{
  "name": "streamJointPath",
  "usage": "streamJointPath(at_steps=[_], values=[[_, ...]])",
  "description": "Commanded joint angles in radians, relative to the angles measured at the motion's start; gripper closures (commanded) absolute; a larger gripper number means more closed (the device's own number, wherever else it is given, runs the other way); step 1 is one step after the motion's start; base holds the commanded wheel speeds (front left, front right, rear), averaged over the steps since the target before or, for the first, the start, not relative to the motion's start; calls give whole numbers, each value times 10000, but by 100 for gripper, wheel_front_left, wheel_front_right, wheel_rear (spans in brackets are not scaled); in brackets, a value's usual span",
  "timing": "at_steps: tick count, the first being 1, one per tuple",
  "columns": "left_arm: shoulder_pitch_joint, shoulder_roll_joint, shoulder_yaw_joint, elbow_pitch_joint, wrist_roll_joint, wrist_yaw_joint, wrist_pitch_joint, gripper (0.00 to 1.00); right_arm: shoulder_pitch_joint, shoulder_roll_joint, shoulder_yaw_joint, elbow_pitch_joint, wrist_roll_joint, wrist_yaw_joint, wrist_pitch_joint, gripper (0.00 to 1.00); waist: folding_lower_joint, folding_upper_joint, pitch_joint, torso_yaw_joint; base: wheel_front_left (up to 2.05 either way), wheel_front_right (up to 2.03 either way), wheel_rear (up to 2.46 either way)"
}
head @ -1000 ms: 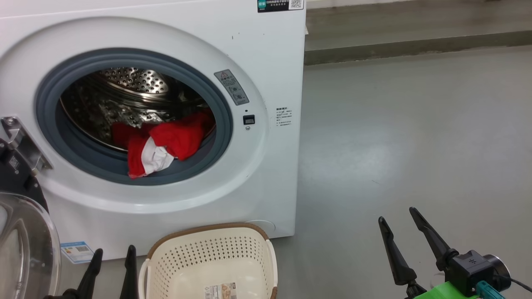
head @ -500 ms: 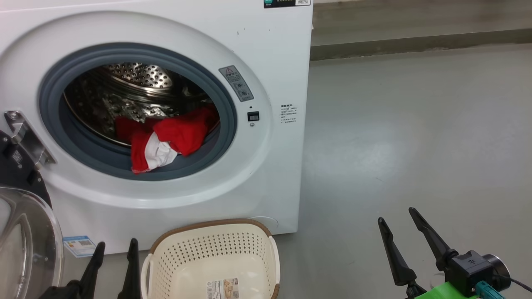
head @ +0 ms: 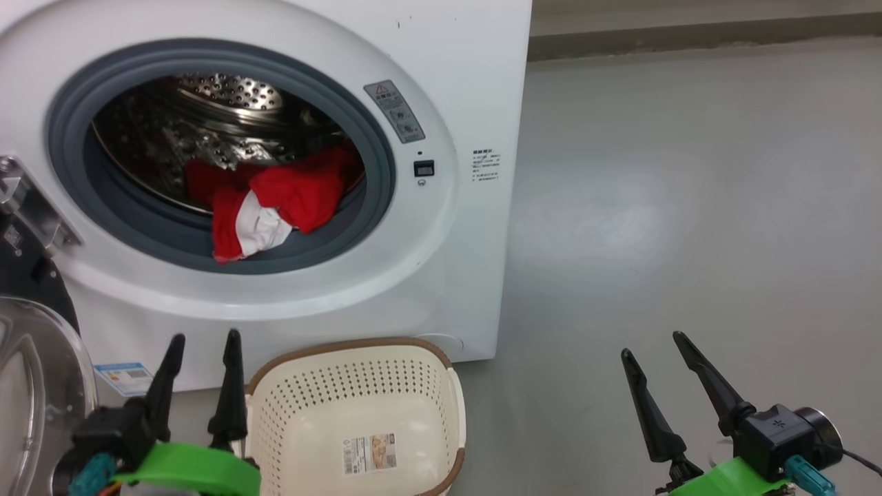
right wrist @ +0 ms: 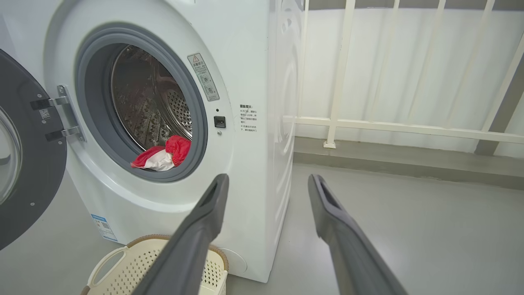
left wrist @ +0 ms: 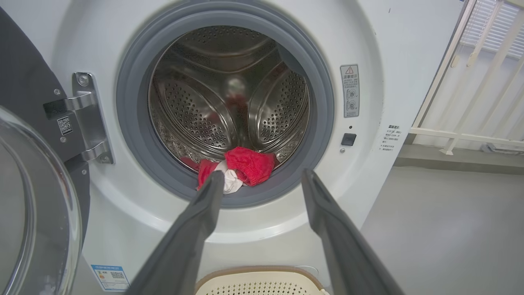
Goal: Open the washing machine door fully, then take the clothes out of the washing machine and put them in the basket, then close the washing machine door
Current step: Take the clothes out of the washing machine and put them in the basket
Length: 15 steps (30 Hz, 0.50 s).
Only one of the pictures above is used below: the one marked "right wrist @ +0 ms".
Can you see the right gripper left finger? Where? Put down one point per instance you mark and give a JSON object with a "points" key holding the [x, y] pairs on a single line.
{"points": [[192, 246]]}

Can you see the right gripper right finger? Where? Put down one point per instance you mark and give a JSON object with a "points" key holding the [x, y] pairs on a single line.
{"points": [[348, 254]]}

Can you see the red and white garment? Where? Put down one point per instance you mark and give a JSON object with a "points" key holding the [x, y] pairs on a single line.
{"points": [[178, 148]]}

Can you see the round black washing machine door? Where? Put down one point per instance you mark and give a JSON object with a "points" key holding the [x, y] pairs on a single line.
{"points": [[41, 164]]}

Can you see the cream perforated laundry basket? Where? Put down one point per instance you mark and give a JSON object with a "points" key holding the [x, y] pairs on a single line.
{"points": [[131, 266]]}

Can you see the white front-load washing machine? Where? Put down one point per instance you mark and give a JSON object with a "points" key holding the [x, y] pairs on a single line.
{"points": [[254, 164]]}

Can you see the black door latch socket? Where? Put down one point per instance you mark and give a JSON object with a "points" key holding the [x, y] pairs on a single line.
{"points": [[220, 121]]}

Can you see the grey rubber door gasket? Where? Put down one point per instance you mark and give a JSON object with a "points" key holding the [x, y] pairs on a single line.
{"points": [[92, 102]]}

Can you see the metal door hinge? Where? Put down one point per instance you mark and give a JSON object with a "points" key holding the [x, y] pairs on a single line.
{"points": [[69, 110]]}

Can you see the blue energy label sticker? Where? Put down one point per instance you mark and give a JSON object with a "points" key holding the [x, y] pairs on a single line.
{"points": [[103, 227]]}

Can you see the black text notice sticker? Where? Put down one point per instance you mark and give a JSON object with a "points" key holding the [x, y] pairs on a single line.
{"points": [[248, 119]]}

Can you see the perforated steel drum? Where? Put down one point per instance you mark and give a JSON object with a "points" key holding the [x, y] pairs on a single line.
{"points": [[143, 102]]}

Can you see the grey warning sticker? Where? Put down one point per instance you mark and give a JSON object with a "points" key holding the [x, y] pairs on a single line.
{"points": [[203, 77]]}

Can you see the white metal railing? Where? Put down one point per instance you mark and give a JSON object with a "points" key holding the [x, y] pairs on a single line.
{"points": [[339, 82]]}

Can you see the small QR code sticker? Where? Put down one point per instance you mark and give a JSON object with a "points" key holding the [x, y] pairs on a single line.
{"points": [[45, 114]]}

